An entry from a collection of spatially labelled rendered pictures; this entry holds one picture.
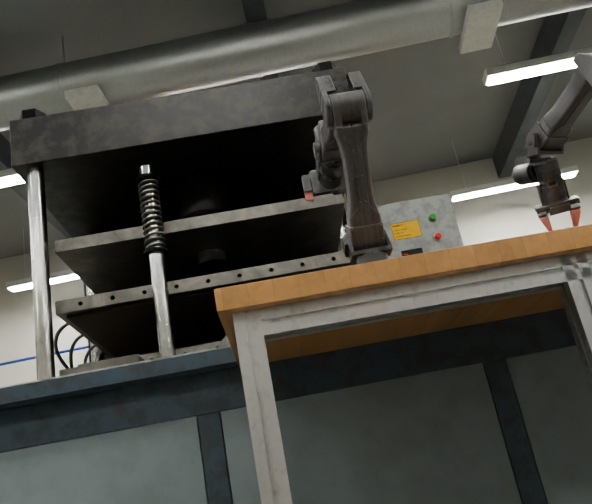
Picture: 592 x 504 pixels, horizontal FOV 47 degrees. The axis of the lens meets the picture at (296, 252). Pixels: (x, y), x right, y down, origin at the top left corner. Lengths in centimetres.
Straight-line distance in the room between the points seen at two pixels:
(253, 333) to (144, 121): 168
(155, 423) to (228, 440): 16
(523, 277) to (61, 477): 102
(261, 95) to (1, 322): 743
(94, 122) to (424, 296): 184
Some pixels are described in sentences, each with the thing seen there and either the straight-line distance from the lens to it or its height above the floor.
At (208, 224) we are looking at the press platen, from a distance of 259.
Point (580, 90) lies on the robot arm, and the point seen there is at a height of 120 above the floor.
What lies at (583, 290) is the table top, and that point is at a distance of 123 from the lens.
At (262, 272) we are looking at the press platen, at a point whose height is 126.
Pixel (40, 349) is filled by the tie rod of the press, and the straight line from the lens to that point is 248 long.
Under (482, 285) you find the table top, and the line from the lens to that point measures 117.
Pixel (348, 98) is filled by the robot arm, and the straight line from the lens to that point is 133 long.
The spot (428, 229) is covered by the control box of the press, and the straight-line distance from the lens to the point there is 263.
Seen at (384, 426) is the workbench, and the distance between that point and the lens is 152.
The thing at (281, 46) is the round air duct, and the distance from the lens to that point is 530.
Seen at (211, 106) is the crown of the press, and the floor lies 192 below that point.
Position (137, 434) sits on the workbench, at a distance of 155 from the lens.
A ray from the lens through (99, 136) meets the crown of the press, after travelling 270.
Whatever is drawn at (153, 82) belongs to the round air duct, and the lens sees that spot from 539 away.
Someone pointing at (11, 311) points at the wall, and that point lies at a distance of 969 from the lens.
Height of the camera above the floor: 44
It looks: 21 degrees up
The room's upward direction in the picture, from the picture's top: 11 degrees counter-clockwise
